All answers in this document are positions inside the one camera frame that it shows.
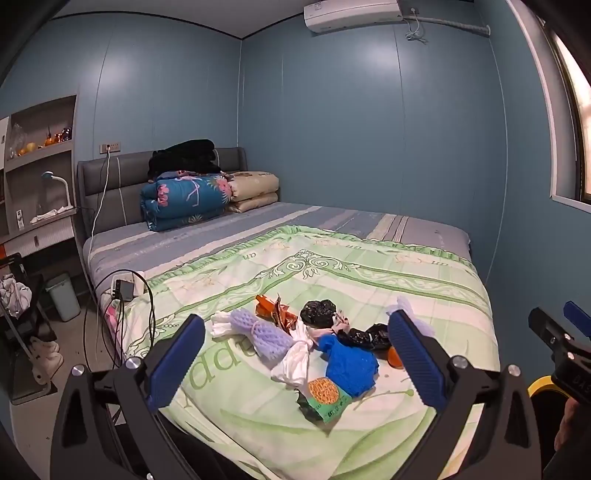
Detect black plastic bag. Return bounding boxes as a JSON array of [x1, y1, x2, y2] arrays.
[[366, 323, 393, 352], [338, 328, 370, 357], [300, 299, 338, 330]]

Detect pale green waste bin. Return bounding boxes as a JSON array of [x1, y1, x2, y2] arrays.
[[45, 273, 82, 323]]

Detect orange snack wrapper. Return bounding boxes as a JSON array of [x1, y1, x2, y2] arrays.
[[255, 294, 300, 332]]

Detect green snack packet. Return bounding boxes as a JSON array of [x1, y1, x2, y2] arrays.
[[295, 376, 354, 425]]

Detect purple foam net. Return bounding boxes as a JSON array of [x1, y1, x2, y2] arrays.
[[229, 308, 297, 373]]

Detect black chair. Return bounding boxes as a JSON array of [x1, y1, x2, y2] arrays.
[[0, 252, 57, 406]]

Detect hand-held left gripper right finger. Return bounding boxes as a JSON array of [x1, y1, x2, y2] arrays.
[[385, 308, 542, 480]]

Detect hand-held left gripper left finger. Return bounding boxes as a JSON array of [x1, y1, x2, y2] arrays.
[[50, 314, 206, 480]]

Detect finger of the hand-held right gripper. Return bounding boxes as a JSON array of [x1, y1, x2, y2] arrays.
[[562, 301, 591, 340], [529, 306, 574, 357]]

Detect beige folded quilt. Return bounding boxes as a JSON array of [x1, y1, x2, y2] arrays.
[[225, 171, 281, 214]]

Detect white clothes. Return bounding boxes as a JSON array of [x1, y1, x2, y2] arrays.
[[0, 275, 33, 319]]

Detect person's right forearm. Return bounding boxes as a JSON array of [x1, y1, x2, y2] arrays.
[[544, 398, 591, 480]]

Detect air conditioner pipe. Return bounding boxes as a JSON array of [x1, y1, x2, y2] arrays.
[[403, 11, 490, 36]]

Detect white plastic bag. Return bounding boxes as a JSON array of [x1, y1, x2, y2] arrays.
[[211, 311, 320, 387]]

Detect pink plastic bag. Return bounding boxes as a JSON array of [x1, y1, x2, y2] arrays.
[[307, 311, 354, 345]]

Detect air conditioner power cord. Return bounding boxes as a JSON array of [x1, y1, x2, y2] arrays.
[[405, 8, 428, 45]]

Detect window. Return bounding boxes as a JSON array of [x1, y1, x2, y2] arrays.
[[549, 25, 591, 205]]

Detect grey bed headboard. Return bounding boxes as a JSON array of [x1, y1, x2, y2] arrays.
[[76, 147, 250, 241]]

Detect white foam net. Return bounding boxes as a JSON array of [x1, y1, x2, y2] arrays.
[[394, 295, 433, 340]]

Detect black folded clothes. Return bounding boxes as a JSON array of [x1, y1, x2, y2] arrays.
[[147, 138, 221, 180]]

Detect grey shelf unit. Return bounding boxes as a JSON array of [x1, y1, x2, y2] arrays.
[[0, 95, 80, 260]]

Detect blue plastic bag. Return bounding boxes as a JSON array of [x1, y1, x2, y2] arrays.
[[318, 333, 380, 399]]

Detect white air conditioner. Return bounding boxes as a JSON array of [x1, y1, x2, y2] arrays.
[[303, 0, 403, 34]]

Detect bed with striped sheet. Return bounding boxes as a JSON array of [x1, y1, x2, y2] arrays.
[[82, 200, 474, 370]]

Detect white charging cable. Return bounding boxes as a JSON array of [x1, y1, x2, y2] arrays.
[[91, 150, 112, 239]]

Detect black cables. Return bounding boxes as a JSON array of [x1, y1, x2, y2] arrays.
[[83, 270, 154, 374]]

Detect blue floral folded quilt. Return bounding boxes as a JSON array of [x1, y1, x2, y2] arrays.
[[140, 173, 238, 232]]

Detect yellow round object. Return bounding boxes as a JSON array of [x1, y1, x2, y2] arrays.
[[527, 376, 561, 398]]

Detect power strip with charger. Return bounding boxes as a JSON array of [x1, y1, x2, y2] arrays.
[[108, 277, 142, 304]]

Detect green printed blanket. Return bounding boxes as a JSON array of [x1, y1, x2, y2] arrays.
[[121, 225, 502, 480]]

